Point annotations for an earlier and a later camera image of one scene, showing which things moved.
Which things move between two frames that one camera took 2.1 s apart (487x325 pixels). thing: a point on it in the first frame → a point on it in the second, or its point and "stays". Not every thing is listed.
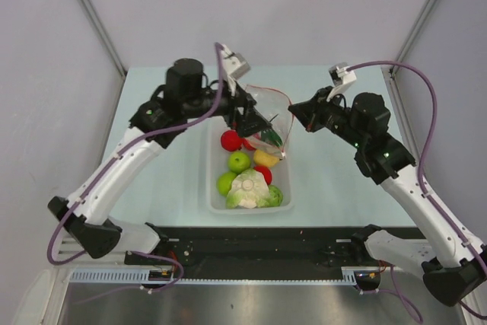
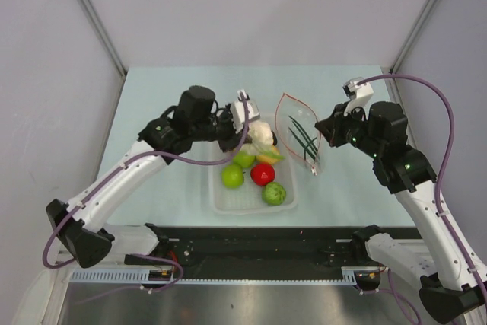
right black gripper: [306, 113] → [331, 128]
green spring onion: [269, 135] → [303, 140]
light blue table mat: [172, 188] stays
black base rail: [249, 246] stays
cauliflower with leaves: [250, 189] → [262, 137]
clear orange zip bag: [278, 110] → [297, 132]
